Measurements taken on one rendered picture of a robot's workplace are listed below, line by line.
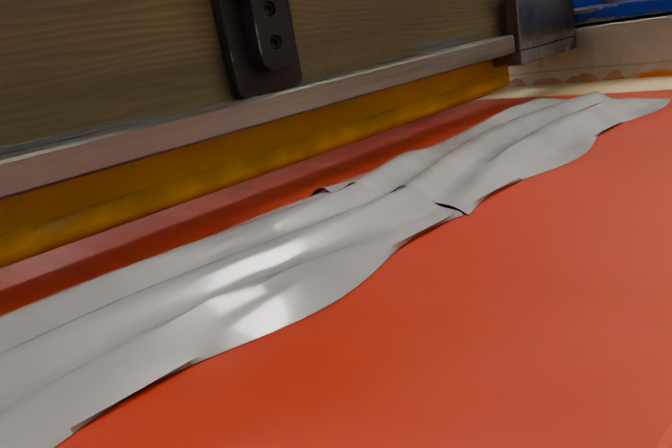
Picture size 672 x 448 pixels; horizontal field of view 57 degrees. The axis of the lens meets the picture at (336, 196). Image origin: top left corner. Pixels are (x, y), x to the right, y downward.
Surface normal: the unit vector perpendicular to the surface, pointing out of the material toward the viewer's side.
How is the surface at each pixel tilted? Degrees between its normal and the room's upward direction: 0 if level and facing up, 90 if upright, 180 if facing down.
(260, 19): 91
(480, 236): 0
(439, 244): 0
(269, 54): 91
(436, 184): 33
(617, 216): 0
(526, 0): 90
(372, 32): 90
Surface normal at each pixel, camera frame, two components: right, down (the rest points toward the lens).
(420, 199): 0.31, -0.69
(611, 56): -0.70, 0.29
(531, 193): -0.17, -0.95
